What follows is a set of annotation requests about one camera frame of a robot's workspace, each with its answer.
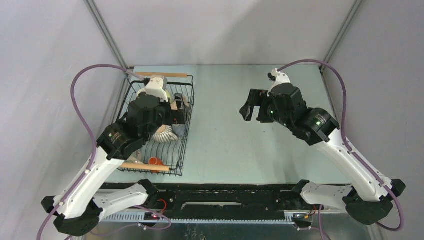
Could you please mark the black wire dish rack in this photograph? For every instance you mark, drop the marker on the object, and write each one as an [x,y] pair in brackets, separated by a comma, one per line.
[164,153]

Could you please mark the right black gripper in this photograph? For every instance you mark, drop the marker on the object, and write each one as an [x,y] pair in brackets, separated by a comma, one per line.
[257,98]

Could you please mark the small orange cup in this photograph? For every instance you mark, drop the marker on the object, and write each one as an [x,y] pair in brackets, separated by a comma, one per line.
[155,161]

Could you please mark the grey-blue small cup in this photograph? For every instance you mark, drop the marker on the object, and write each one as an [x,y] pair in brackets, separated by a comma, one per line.
[180,130]

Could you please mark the white ribbed mug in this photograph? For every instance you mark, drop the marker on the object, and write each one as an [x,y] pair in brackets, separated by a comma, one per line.
[165,134]

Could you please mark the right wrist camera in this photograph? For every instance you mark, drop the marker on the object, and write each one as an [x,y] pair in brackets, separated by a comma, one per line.
[278,78]

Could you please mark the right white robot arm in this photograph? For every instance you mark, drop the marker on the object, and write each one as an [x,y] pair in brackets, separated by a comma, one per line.
[369,197]

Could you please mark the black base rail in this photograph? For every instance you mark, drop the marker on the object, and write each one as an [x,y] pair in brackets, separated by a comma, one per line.
[228,202]

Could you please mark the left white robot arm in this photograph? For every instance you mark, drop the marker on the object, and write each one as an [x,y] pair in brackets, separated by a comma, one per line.
[76,209]

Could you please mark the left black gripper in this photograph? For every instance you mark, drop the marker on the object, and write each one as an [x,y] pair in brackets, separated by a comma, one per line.
[178,115]

